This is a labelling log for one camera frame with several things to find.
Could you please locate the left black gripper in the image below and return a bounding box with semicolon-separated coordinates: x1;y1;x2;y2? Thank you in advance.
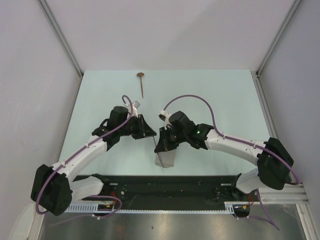
118;114;156;140

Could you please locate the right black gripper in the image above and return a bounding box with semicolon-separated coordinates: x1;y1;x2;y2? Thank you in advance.
155;126;188;153

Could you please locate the silver knife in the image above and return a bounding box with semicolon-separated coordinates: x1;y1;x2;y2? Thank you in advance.
152;136;164;168

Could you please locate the grey cloth napkin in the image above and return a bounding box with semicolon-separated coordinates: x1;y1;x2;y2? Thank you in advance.
155;149;177;168

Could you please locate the brown wooden spoon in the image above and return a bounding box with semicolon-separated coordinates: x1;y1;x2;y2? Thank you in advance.
136;72;145;98

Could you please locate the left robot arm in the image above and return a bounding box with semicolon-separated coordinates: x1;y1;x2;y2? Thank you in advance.
30;106;157;216

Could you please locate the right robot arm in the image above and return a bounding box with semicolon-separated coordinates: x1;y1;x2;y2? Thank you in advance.
154;110;294;201

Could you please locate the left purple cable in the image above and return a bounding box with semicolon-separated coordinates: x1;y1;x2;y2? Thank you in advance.
34;94;133;227

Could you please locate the purple cable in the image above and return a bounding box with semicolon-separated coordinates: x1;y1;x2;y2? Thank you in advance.
163;94;301;231
34;94;133;227

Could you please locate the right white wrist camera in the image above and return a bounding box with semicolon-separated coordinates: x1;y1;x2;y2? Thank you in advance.
158;109;172;127

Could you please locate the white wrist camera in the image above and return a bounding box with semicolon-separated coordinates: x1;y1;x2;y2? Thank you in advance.
127;101;141;117
158;109;172;127

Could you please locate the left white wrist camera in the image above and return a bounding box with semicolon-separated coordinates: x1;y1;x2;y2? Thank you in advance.
127;101;141;117

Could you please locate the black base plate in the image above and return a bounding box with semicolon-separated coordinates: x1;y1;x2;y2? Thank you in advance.
74;174;292;211

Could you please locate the white slotted cable duct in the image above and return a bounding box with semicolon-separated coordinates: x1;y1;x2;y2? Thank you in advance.
65;201;250;215

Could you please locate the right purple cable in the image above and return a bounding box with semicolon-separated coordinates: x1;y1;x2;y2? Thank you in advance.
163;94;301;231

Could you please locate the aluminium cross rail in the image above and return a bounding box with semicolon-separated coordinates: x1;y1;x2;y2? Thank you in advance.
259;183;309;205

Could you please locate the left aluminium frame post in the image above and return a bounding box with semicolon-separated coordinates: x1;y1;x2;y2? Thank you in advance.
36;0;84;79

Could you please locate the aluminium frame post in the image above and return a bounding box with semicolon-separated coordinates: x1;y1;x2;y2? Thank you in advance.
36;0;84;79
255;0;304;77

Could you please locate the right aluminium frame post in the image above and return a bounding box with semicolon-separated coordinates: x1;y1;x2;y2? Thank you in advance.
255;0;304;77

